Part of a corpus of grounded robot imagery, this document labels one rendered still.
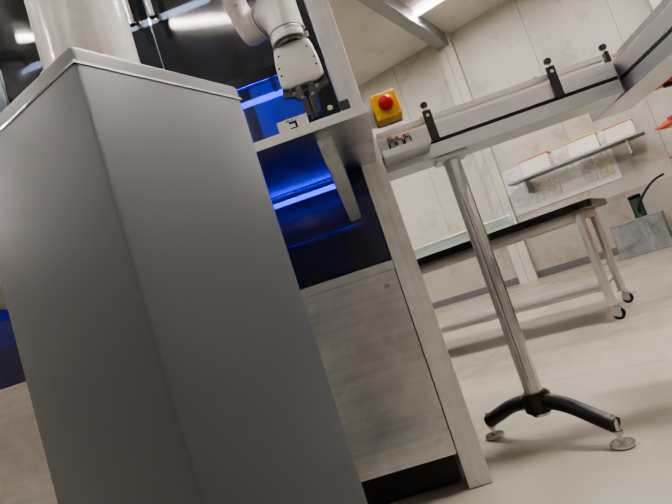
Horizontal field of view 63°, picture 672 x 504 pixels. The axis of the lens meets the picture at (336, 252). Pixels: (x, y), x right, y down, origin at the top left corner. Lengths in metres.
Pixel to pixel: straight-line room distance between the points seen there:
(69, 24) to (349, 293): 0.92
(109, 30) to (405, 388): 1.05
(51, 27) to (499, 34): 9.82
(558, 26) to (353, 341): 9.09
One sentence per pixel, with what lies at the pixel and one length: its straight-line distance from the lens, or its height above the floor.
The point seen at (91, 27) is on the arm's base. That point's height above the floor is 0.95.
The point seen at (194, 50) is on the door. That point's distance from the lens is 1.68.
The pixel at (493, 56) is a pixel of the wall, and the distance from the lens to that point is 10.36.
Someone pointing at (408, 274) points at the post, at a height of 0.55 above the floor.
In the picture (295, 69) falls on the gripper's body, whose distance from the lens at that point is 1.29.
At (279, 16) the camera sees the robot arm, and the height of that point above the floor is 1.18.
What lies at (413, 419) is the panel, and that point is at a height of 0.20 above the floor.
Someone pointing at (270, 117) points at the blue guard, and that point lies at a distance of 1.54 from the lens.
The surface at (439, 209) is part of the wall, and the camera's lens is 10.37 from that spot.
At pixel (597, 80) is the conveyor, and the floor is 0.90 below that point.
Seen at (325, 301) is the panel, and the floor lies 0.55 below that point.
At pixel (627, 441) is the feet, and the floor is 0.01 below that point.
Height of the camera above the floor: 0.52
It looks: 6 degrees up
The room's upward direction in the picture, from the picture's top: 18 degrees counter-clockwise
